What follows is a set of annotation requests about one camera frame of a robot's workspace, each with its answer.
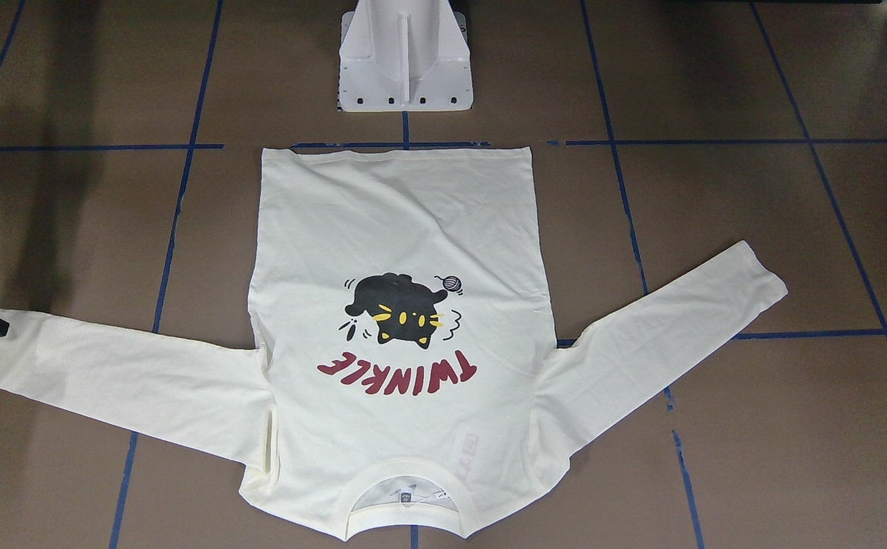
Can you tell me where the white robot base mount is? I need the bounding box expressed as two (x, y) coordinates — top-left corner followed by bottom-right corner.
(336, 1), (474, 114)

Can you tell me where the cream long-sleeve cat shirt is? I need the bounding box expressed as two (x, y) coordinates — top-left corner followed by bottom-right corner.
(0, 147), (787, 540)

